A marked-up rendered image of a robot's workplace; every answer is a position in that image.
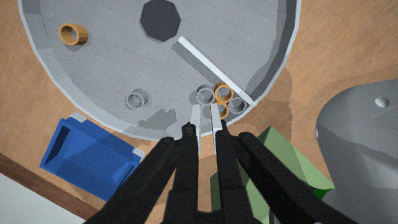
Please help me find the grey metal bushing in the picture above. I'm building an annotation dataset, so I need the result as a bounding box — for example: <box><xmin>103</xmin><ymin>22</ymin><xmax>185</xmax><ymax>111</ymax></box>
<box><xmin>126</xmin><ymin>89</ymin><xmax>148</xmax><ymax>110</ymax></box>
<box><xmin>227</xmin><ymin>93</ymin><xmax>247</xmax><ymax>114</ymax></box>
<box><xmin>196</xmin><ymin>85</ymin><xmax>215</xmax><ymax>106</ymax></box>

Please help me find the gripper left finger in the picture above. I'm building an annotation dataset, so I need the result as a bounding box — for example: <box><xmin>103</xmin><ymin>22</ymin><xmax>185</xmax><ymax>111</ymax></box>
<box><xmin>82</xmin><ymin>104</ymin><xmax>201</xmax><ymax>224</ymax></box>

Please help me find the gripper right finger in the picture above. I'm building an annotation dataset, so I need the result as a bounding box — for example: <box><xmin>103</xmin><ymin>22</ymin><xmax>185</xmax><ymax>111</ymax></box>
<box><xmin>210</xmin><ymin>103</ymin><xmax>358</xmax><ymax>224</ymax></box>

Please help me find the blue plastic crate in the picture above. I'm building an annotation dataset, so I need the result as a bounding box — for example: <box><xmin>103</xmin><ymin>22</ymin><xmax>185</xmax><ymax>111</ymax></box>
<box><xmin>39</xmin><ymin>112</ymin><xmax>145</xmax><ymax>201</ymax></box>

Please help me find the bronze bushing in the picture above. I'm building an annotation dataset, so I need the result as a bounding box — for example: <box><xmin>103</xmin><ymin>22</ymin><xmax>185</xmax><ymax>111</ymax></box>
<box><xmin>59</xmin><ymin>23</ymin><xmax>88</xmax><ymax>45</ymax></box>
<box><xmin>213</xmin><ymin>99</ymin><xmax>229</xmax><ymax>119</ymax></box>
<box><xmin>214</xmin><ymin>82</ymin><xmax>233</xmax><ymax>103</ymax></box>

